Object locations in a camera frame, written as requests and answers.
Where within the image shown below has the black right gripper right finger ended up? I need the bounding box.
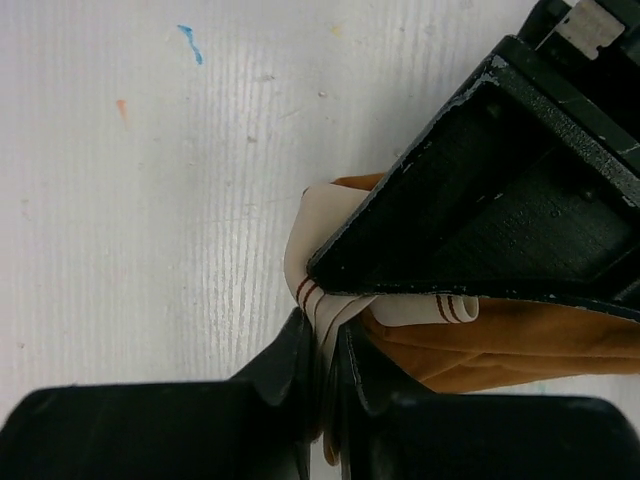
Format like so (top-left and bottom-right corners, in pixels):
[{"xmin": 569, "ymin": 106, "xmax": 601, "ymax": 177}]
[{"xmin": 327, "ymin": 320, "xmax": 425, "ymax": 479}]

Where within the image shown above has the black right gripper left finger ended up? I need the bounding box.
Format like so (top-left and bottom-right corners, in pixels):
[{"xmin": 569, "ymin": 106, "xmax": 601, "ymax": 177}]
[{"xmin": 233, "ymin": 307, "xmax": 312, "ymax": 479}]

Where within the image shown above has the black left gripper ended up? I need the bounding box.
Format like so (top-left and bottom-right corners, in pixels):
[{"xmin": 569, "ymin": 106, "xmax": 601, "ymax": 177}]
[{"xmin": 518, "ymin": 1, "xmax": 639, "ymax": 171}]

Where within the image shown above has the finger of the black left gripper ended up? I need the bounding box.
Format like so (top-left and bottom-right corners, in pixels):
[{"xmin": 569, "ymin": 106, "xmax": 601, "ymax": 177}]
[{"xmin": 307, "ymin": 36, "xmax": 639, "ymax": 320}]

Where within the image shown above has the brown underwear cream waistband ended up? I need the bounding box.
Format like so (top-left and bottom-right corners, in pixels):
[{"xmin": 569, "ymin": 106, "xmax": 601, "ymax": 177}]
[{"xmin": 283, "ymin": 172, "xmax": 640, "ymax": 467}]

